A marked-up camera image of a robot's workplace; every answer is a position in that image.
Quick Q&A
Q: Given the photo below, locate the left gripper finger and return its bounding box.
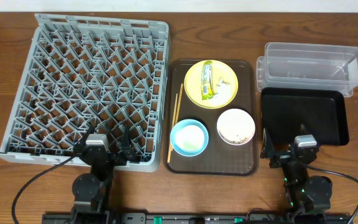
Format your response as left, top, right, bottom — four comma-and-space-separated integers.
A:
78, 126, 95, 146
121, 126, 135, 161

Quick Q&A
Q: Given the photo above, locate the white bowl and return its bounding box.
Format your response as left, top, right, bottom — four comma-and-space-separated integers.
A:
216, 108, 256, 146

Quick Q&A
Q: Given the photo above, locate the white tissue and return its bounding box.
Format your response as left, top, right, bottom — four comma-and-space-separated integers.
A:
211, 78, 231, 106

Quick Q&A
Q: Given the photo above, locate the green snack wrapper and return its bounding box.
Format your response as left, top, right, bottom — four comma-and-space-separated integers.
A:
201, 60, 214, 100

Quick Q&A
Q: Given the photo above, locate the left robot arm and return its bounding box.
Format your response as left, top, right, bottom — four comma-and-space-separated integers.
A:
67, 126, 135, 224

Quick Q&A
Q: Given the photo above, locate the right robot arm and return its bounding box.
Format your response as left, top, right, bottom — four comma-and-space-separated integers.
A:
260, 129, 333, 223

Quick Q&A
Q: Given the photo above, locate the black waste tray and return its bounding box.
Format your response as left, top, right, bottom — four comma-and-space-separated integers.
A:
261, 88, 349, 146

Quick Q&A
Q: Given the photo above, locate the grey plastic dishwasher rack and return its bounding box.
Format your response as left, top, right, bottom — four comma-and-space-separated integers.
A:
0, 14, 171, 172

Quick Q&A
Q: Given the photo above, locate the dark brown serving tray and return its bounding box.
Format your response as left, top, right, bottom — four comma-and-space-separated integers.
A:
163, 60, 259, 176

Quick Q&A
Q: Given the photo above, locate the light blue bowl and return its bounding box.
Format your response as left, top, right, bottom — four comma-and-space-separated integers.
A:
170, 119, 209, 157

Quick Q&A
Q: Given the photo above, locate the clear plastic bin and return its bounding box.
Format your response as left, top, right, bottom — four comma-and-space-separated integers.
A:
255, 42, 358, 97

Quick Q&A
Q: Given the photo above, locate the left wooden chopstick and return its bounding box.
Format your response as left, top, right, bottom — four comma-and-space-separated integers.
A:
167, 93, 178, 163

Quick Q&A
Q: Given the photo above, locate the wooden chopstick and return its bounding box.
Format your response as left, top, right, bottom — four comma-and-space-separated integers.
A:
175, 84, 184, 125
167, 93, 178, 163

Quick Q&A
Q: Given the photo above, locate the right wooden chopstick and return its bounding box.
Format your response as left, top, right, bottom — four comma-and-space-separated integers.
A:
175, 84, 184, 125

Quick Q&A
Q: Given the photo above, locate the yellow round plate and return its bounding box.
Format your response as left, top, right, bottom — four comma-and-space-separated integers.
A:
184, 60, 239, 109

